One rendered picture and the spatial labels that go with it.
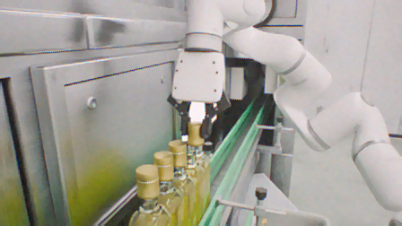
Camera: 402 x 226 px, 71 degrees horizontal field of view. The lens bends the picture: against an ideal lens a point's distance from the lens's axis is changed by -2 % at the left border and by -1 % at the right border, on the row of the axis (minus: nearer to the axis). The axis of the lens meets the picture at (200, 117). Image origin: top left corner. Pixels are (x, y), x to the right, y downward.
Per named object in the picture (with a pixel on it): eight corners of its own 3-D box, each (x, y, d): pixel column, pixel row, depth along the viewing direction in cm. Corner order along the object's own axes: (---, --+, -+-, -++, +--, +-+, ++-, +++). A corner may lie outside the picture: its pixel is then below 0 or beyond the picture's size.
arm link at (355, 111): (357, 181, 66) (336, 141, 78) (415, 149, 60) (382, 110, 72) (322, 152, 61) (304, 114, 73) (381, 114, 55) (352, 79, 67)
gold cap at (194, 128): (190, 139, 62) (190, 119, 61) (205, 141, 61) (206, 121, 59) (184, 144, 59) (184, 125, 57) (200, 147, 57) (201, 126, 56)
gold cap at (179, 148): (173, 159, 58) (172, 138, 57) (189, 161, 57) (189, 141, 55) (165, 166, 55) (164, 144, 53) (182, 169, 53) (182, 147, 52)
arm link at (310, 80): (322, 72, 56) (266, 117, 63) (378, 126, 64) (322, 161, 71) (300, 40, 69) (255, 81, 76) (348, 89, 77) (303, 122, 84)
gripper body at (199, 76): (172, 42, 56) (167, 99, 57) (222, 43, 53) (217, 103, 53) (186, 50, 63) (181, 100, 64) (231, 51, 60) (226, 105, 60)
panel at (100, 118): (211, 119, 131) (212, 43, 121) (217, 120, 130) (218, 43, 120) (62, 264, 49) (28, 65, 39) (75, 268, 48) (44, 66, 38)
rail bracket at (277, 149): (253, 158, 137) (256, 113, 131) (289, 162, 132) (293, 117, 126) (251, 162, 133) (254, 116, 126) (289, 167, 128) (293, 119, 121)
